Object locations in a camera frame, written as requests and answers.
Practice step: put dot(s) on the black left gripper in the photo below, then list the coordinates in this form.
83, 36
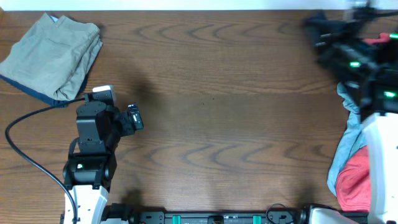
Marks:
129, 127

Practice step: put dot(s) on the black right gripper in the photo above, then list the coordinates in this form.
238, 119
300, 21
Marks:
334, 39

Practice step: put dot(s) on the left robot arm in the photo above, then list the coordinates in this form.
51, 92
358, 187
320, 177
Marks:
91, 160

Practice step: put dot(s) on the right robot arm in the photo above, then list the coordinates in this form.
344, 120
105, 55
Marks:
381, 134

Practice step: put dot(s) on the folded khaki shorts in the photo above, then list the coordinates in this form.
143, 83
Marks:
53, 46

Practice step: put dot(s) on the light blue shirt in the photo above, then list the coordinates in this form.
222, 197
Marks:
351, 141

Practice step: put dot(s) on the folded navy garment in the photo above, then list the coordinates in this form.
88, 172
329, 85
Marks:
53, 89

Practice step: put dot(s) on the red shirt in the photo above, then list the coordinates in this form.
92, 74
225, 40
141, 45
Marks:
354, 183

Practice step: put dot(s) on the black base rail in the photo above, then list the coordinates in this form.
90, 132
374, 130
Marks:
277, 213

